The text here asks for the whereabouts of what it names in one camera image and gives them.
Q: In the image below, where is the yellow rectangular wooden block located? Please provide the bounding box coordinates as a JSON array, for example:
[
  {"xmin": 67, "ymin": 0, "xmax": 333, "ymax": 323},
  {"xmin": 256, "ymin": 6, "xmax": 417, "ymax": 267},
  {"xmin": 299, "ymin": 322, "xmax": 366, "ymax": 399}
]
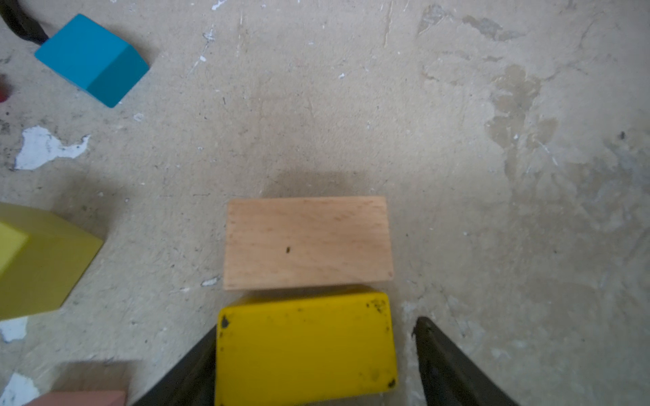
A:
[{"xmin": 214, "ymin": 287, "xmax": 398, "ymax": 405}]

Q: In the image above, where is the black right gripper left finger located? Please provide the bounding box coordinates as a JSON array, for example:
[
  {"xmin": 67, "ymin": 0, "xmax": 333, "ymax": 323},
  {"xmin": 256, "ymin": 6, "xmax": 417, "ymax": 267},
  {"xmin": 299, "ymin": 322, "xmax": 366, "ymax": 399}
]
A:
[{"xmin": 134, "ymin": 326, "xmax": 217, "ymax": 406}]

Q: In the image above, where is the tape measure black strap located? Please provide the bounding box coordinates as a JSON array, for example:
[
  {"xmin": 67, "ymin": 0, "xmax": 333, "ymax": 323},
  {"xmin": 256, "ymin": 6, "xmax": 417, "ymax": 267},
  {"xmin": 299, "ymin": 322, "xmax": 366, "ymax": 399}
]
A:
[{"xmin": 0, "ymin": 0, "xmax": 50, "ymax": 46}]

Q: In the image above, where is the pink wooden block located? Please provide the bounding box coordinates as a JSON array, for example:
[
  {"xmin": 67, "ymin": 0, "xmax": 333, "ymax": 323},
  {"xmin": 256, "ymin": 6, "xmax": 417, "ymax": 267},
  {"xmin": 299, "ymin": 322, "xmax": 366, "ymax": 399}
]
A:
[{"xmin": 25, "ymin": 391, "xmax": 126, "ymax": 406}]

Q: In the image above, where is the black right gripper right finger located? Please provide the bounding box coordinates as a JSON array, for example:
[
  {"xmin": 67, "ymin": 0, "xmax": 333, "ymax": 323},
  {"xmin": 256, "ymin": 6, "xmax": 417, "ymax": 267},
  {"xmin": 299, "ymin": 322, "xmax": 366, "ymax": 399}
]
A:
[{"xmin": 412, "ymin": 316, "xmax": 517, "ymax": 406}]

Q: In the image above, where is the lime green wooden cube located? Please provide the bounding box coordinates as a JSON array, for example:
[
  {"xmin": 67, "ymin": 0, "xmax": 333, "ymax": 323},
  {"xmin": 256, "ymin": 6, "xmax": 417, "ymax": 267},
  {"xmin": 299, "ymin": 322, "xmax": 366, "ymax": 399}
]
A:
[{"xmin": 1, "ymin": 202, "xmax": 103, "ymax": 321}]

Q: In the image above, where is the natural wood block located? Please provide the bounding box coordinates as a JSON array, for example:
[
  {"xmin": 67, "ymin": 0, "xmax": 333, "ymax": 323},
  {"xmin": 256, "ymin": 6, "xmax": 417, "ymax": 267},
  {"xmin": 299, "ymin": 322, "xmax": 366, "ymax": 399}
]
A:
[{"xmin": 223, "ymin": 196, "xmax": 394, "ymax": 291}]

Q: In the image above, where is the teal wooden cube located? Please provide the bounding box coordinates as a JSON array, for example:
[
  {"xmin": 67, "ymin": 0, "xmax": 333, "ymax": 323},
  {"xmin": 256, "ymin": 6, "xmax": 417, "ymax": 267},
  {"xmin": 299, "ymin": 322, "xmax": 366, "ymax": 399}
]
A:
[{"xmin": 35, "ymin": 14, "xmax": 149, "ymax": 108}]

